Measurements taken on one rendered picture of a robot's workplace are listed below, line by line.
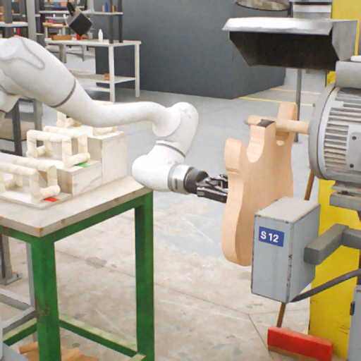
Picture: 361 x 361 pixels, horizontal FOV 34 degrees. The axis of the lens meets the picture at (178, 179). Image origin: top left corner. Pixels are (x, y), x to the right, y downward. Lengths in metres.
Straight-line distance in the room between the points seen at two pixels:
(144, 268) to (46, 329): 0.50
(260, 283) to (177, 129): 0.62
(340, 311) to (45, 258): 1.44
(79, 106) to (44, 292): 0.65
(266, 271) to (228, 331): 1.70
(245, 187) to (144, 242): 0.80
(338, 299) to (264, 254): 1.44
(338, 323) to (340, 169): 1.42
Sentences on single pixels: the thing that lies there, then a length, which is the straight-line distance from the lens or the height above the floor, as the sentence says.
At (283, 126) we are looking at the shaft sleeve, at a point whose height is 1.25.
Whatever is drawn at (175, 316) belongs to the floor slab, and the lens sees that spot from 3.18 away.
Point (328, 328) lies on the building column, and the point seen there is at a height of 0.15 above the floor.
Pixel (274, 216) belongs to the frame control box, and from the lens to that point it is 1.34.
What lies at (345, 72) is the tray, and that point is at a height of 1.41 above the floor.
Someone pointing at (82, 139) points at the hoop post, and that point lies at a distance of 2.13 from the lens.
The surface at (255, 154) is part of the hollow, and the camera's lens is 1.58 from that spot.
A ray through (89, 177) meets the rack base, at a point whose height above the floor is 0.98.
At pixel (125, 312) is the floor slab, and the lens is 3.23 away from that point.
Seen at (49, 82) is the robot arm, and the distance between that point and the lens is 1.47.
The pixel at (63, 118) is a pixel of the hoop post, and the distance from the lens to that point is 2.28.
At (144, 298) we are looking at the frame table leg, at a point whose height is 0.47.
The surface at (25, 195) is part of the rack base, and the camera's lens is 2.08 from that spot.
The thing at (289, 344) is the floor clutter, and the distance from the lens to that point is 2.88.
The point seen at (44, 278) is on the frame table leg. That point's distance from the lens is 1.90.
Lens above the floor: 1.58
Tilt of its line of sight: 17 degrees down
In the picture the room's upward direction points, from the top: straight up
